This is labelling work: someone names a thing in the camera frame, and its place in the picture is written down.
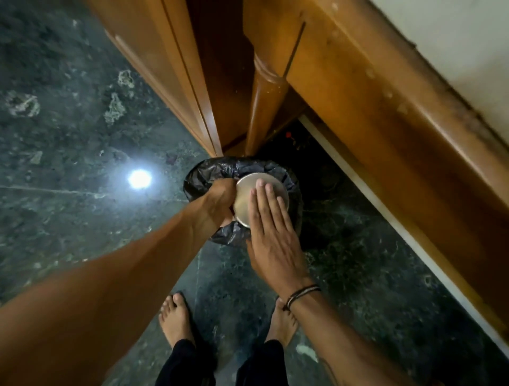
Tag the person's left hand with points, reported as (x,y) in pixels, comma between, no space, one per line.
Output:
(216,204)

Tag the person's right hand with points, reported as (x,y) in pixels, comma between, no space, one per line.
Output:
(274,242)

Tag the round steel ashtray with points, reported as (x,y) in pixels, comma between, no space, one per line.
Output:
(243,199)

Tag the bin with black bag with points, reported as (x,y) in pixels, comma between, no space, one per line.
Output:
(206,171)

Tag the person's right forearm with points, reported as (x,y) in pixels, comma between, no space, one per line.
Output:
(342,346)

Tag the person's left forearm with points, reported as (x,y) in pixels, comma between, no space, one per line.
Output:
(99,302)

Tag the person's right foot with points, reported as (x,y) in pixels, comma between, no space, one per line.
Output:
(280,328)

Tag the person's foot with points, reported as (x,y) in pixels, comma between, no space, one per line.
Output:
(280,328)
(177,322)

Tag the person's left foot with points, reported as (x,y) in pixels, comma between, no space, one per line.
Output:
(177,322)

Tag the brown wooden cabinet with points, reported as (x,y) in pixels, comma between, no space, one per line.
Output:
(167,59)

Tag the black trousers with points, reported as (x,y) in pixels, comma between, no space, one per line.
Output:
(183,368)

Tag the wooden bed frame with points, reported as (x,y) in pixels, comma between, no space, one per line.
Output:
(377,119)

